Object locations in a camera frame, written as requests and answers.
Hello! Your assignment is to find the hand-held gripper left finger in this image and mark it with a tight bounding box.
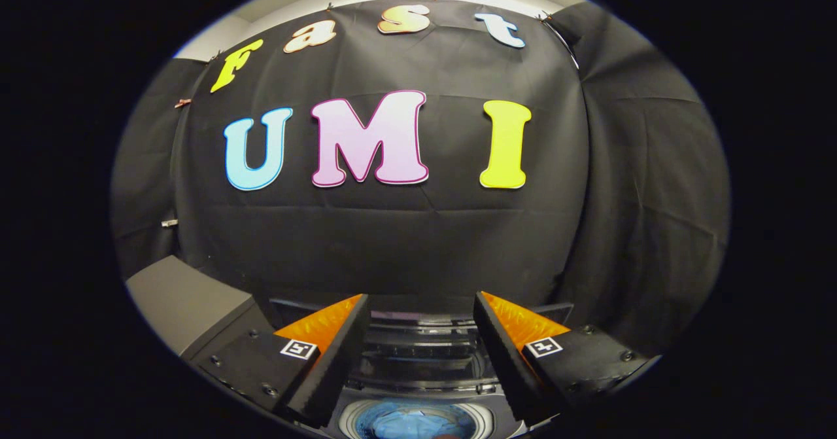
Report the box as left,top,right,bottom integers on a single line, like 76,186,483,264
193,293,369,429

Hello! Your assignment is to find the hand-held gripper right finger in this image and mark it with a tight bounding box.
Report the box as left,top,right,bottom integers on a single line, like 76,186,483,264
472,290,653,427

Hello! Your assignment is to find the grey washing machine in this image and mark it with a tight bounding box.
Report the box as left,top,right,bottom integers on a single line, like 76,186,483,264
326,380,532,439

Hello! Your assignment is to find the dark washing machine lid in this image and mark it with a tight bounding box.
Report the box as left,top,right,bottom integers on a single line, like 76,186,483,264
268,298,576,397

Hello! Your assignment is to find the light blue polo shirt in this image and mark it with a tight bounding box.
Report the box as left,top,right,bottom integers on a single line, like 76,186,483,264
356,402,478,439

